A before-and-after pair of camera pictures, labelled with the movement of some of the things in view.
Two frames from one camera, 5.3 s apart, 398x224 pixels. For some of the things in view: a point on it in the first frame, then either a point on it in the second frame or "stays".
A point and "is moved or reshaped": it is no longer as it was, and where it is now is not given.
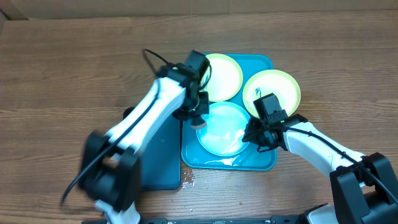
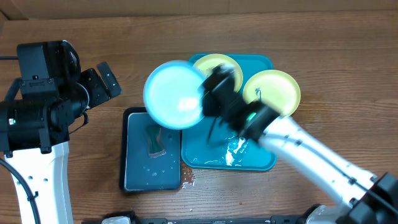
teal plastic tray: [194, 158] stays
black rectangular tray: [160, 160] stays
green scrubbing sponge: [198, 123] -> [155, 140]
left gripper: [204, 107] -> [101, 93]
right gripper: [252, 137] -> [210, 108]
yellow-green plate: [278, 82] stays
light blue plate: [223, 134] is moved or reshaped
